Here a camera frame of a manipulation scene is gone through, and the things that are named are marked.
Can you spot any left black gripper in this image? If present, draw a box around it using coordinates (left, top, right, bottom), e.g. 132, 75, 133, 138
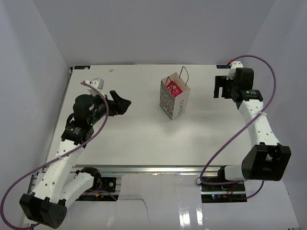
88, 91, 131, 125

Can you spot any red snack packet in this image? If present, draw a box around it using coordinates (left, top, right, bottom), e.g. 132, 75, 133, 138
166, 81, 182, 97

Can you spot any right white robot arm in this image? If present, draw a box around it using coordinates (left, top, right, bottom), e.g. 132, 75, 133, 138
214, 67, 291, 191

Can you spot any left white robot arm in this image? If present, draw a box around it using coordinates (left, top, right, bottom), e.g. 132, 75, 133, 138
19, 90, 131, 229

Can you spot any paper coffee bag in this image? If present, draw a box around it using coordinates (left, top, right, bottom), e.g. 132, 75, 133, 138
159, 66, 190, 120

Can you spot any right blue table label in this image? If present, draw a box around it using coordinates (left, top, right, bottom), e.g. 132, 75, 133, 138
216, 65, 230, 69

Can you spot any blue table label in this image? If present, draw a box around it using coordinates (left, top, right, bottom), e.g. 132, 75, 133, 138
216, 65, 230, 69
74, 65, 91, 69

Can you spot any left blue table label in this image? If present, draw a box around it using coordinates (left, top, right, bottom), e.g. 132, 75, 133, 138
74, 65, 91, 69

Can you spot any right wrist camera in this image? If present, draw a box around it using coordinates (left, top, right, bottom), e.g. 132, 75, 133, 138
226, 61, 243, 80

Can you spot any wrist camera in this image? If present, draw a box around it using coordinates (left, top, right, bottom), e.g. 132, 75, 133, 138
226, 61, 243, 80
88, 78, 104, 96

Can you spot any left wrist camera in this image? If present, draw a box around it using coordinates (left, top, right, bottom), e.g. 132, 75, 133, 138
88, 78, 104, 96

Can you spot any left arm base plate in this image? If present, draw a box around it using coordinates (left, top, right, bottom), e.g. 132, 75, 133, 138
98, 177, 117, 193

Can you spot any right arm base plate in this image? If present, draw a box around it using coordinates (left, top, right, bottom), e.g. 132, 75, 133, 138
196, 178, 247, 204

